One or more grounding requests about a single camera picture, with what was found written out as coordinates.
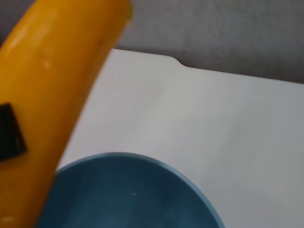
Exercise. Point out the blue bowl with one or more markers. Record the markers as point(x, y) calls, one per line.
point(118, 202)

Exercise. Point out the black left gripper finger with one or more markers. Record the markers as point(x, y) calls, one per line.
point(10, 135)

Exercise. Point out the yellow banana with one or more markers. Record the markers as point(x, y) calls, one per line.
point(47, 83)

